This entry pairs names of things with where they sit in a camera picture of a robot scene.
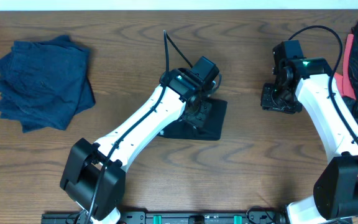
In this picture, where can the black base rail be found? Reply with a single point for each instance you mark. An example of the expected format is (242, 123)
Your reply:
(253, 216)

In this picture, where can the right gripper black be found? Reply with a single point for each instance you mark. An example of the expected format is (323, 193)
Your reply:
(267, 103)

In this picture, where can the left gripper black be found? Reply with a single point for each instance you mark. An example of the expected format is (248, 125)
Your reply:
(200, 121)

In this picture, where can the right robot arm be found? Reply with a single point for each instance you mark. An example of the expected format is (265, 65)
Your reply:
(307, 84)

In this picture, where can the folded navy blue clothes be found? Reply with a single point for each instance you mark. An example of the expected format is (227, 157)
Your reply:
(44, 84)

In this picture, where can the red garment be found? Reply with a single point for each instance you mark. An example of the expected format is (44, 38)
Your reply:
(343, 82)

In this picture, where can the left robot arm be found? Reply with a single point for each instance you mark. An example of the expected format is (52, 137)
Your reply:
(179, 108)

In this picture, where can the black t-shirt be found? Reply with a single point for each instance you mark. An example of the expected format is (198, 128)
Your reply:
(211, 131)

